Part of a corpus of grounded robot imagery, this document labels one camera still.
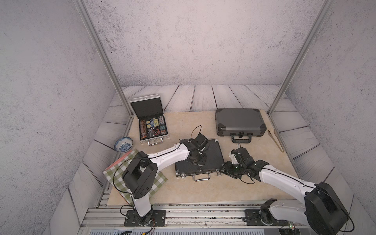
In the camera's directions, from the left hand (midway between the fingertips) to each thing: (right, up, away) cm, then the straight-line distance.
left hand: (205, 163), depth 86 cm
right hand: (+9, -3, -3) cm, 10 cm away
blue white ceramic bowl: (-54, +9, +15) cm, 57 cm away
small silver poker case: (-37, +22, +25) cm, 50 cm away
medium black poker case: (+5, +1, +2) cm, 5 cm away
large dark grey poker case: (+25, +23, +14) cm, 37 cm away
